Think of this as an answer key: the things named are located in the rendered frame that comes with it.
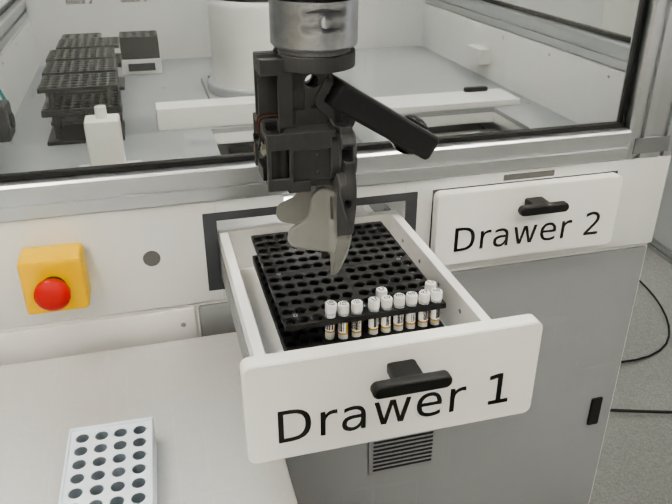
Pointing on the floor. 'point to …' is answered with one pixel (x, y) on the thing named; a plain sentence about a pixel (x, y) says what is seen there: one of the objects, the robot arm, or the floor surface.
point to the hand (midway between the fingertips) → (336, 252)
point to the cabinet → (489, 294)
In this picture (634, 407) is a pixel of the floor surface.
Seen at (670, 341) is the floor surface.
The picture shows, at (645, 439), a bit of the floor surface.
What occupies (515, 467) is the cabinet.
